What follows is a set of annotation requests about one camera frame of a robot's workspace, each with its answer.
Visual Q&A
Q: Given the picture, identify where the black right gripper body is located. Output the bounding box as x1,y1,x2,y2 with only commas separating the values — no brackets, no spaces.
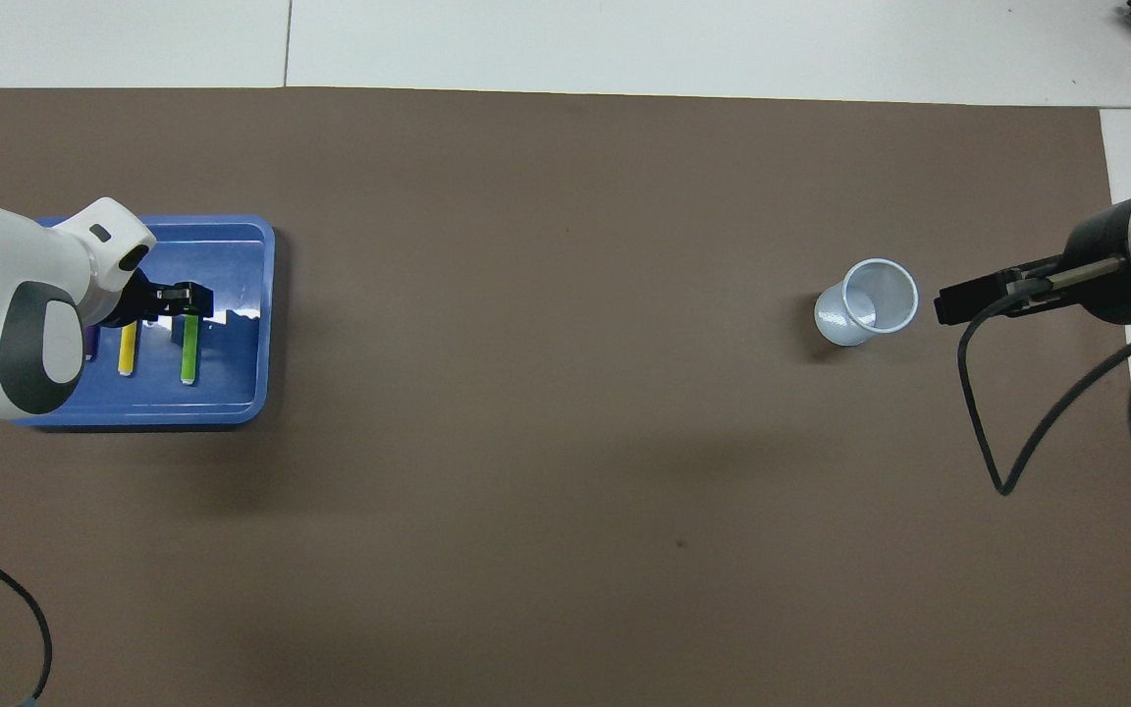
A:
1063,199,1131,326

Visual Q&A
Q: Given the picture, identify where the brown table mat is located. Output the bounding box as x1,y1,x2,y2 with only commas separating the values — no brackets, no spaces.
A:
0,86,1131,707

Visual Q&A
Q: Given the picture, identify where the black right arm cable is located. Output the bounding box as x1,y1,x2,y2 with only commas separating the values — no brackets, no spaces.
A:
958,257,1131,497

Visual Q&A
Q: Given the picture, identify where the blue plastic tray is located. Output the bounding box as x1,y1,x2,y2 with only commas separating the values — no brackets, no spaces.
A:
11,215,276,429

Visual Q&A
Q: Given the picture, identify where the translucent plastic cup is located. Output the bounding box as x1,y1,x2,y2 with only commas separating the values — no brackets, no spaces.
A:
814,258,920,348

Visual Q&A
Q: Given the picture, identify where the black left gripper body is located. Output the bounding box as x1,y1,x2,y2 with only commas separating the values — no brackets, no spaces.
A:
106,273,159,328

